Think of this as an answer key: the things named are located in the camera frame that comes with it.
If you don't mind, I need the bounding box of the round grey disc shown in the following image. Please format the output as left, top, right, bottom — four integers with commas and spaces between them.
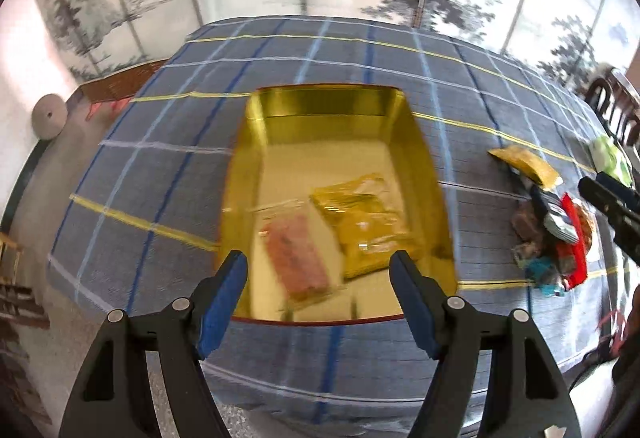
31, 93, 67, 140

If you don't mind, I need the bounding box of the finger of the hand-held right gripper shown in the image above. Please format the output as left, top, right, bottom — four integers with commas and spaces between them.
578, 177, 640, 264
597, 172, 640, 214

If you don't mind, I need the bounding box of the dark wooden chair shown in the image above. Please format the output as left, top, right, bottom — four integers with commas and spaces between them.
582, 68, 640, 146

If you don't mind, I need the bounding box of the green tissue pack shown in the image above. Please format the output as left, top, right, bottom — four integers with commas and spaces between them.
587, 135, 633, 186

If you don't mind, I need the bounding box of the brown wooden bench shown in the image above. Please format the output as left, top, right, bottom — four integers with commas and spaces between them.
75, 58, 168, 119

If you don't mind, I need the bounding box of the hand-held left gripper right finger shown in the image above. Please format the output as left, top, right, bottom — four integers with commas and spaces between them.
389, 250, 583, 438

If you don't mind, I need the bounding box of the teal candy wrapper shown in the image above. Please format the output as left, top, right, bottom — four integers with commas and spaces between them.
527, 255, 563, 294

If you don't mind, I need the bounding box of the gold tin box red outside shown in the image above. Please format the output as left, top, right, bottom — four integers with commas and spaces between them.
218, 85, 460, 325

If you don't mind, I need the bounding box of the white black snack packet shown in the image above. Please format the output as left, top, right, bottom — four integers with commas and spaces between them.
542, 203, 576, 244

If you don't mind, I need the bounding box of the pink snack packet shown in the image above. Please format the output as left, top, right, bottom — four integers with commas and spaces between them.
252, 200, 346, 304

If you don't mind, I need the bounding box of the clear small candy packet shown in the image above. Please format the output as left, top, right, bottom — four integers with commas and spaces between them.
511, 240, 543, 269

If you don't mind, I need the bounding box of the blue checked tablecloth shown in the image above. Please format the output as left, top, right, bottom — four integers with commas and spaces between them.
46, 16, 640, 424

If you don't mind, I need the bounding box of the red snack packet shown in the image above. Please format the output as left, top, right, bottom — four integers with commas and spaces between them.
557, 192, 591, 286

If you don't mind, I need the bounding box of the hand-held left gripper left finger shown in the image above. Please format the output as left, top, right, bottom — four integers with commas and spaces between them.
59, 249, 249, 438

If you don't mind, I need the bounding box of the wooden slatted chair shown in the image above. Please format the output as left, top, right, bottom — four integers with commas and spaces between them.
0, 230, 51, 331

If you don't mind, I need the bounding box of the small yellow snack packet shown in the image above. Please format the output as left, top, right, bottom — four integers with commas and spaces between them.
487, 145, 563, 191

